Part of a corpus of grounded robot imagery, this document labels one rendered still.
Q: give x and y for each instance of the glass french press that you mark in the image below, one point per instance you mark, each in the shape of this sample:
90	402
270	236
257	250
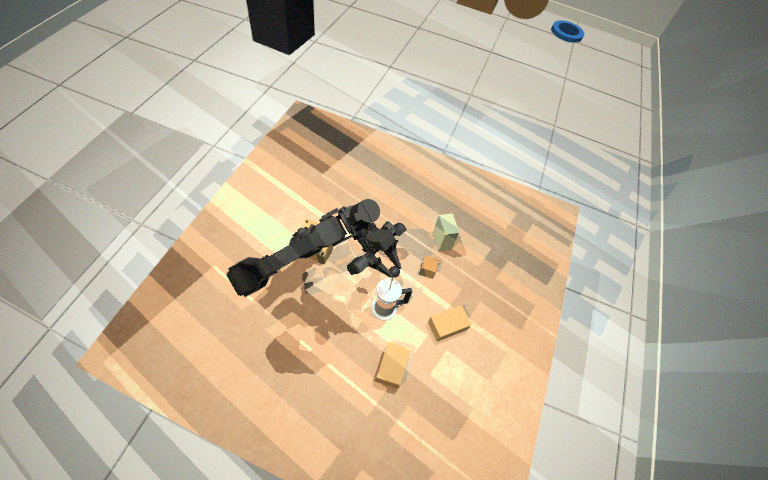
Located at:
388	292

